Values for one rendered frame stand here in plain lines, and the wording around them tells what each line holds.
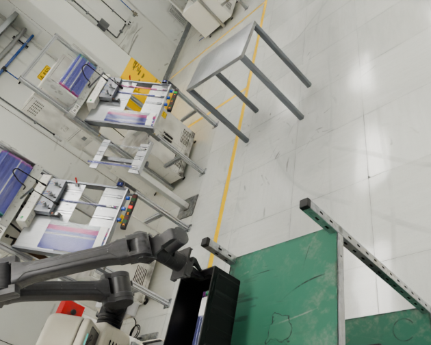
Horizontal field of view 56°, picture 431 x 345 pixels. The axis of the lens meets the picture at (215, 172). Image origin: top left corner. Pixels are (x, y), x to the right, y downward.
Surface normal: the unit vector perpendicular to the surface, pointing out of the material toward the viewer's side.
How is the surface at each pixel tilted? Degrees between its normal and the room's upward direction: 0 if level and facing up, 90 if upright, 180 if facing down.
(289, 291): 0
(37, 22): 90
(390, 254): 0
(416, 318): 0
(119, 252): 48
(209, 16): 90
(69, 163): 90
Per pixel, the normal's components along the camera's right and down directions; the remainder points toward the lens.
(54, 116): -0.18, 0.75
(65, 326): -0.05, -0.65
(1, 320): 0.69, -0.36
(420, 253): -0.70, -0.56
